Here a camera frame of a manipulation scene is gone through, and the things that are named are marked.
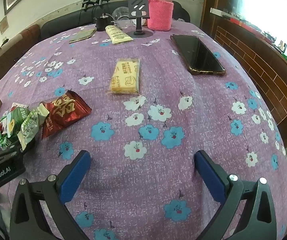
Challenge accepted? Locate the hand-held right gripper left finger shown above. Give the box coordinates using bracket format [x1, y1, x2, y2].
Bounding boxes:
[10, 150, 91, 240]

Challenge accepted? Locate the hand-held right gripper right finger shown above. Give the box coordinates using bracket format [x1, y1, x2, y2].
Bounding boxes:
[194, 150, 276, 240]

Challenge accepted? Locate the small green candy packet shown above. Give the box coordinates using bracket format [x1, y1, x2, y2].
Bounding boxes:
[0, 132, 21, 150]

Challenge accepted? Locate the green snack packet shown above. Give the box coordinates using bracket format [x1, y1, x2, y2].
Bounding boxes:
[1, 102, 30, 138]

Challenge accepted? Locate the grey-green snack packet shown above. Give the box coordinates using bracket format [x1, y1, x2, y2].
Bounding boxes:
[17, 104, 46, 150]

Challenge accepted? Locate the dark red snack packet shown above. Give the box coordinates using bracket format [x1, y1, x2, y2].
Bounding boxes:
[40, 90, 92, 139]

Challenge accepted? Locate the brown chair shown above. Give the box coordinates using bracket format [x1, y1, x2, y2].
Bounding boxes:
[0, 24, 41, 85]

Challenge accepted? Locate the purple floral tablecloth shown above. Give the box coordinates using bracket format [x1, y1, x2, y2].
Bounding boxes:
[0, 21, 287, 240]

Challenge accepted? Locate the wooden cabinet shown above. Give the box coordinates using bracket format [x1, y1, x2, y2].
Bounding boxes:
[201, 0, 287, 185]

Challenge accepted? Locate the long yellow snack packet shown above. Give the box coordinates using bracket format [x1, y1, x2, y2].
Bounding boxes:
[105, 25, 133, 45]

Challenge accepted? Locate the pink bottle with sleeve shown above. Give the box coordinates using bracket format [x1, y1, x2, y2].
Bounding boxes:
[147, 0, 174, 32]

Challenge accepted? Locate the black phone stand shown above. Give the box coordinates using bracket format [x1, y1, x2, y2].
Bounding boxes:
[127, 0, 154, 39]

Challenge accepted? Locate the wall notice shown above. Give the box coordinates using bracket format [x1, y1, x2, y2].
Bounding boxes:
[0, 16, 9, 33]

